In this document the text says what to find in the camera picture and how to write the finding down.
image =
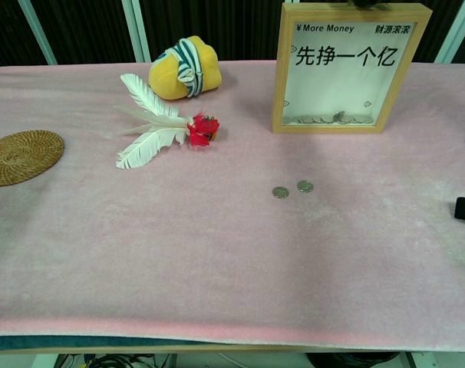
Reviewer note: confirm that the silver coin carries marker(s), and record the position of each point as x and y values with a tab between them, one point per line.
280	192
304	186

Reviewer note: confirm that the wooden frame money box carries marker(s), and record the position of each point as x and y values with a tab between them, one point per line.
280	76

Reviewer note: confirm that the white feather toy red tuft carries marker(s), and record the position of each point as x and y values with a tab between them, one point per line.
155	138

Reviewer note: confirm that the yellow plush toy striped band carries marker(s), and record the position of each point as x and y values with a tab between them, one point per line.
163	76

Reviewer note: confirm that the round woven rattan coaster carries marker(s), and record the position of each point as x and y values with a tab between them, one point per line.
19	157

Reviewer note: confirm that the aluminium partition post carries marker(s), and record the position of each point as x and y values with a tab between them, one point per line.
37	32
139	30
458	30

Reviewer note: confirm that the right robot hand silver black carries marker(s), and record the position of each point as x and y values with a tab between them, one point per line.
363	3

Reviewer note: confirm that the pink tablecloth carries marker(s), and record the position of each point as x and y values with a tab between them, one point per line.
179	249

